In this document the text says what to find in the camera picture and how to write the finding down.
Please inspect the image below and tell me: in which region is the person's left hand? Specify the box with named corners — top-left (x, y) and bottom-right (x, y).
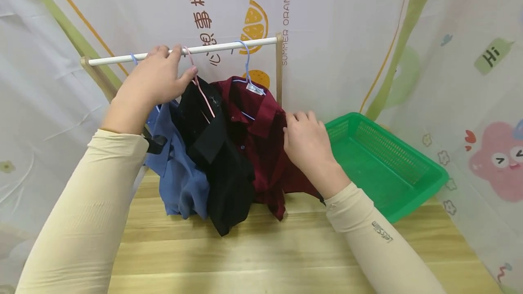
top-left (101, 44), bottom-right (199, 137)

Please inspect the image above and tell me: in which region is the person's right hand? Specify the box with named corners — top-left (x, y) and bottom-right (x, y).
top-left (282, 111), bottom-right (352, 200)

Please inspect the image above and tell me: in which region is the dark red shirt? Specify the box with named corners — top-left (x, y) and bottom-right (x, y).
top-left (210, 76), bottom-right (324, 221)

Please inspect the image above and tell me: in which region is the pink clothes hanger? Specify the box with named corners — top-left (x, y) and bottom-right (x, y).
top-left (183, 46), bottom-right (216, 119)

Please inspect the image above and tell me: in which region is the person's left forearm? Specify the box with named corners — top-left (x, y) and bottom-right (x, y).
top-left (15, 129), bottom-right (150, 294)

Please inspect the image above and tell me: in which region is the person's right forearm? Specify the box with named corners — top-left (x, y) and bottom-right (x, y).
top-left (325, 182), bottom-right (447, 294)

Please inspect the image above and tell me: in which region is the light blue clothes hanger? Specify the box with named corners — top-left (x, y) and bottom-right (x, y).
top-left (130, 53), bottom-right (180, 113)
top-left (232, 40), bottom-right (267, 121)

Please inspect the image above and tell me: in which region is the black shirt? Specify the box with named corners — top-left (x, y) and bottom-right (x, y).
top-left (175, 76), bottom-right (257, 237)

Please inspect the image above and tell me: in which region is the green plastic basket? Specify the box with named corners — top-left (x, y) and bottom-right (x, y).
top-left (324, 112), bottom-right (449, 225)

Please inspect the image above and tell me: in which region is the blue shirt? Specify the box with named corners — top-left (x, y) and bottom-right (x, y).
top-left (144, 100), bottom-right (212, 220)

